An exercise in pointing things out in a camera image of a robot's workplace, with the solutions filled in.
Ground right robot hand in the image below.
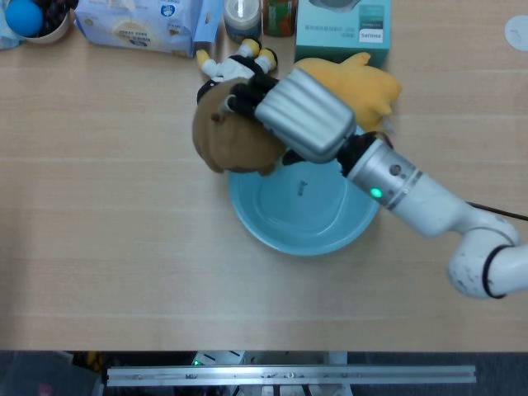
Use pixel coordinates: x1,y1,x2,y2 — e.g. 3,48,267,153
224,68,358,166

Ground yellow plush chick toy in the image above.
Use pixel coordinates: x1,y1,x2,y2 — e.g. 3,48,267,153
293,51,403,134

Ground black-haired plush doll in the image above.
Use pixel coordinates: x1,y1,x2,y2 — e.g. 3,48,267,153
196,38,280,104

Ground brown plush capybara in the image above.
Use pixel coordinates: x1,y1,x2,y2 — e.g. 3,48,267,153
191,78,285,178

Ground light blue plastic basin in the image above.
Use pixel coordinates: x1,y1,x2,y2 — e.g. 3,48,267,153
228,125,380,257

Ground teal product box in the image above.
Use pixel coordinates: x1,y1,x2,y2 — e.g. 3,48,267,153
294,0,392,69

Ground orange juice bottle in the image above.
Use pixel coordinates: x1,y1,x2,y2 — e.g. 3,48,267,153
262,0,299,37

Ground small jar white lid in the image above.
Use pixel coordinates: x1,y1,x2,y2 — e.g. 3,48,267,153
223,0,263,44

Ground blue tissue pack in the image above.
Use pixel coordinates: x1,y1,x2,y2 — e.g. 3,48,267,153
73,0,224,59

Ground white bowl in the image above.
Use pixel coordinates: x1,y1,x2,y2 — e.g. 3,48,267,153
18,7,75,45

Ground dark pine cone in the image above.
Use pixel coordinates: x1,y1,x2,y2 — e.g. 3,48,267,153
35,0,79,36

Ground blue ball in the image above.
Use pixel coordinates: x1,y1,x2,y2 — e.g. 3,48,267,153
4,0,45,38

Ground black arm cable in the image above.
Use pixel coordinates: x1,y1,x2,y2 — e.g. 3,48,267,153
465,200,528,220

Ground aluminium rail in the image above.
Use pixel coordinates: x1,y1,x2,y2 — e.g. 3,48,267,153
106,365,478,388

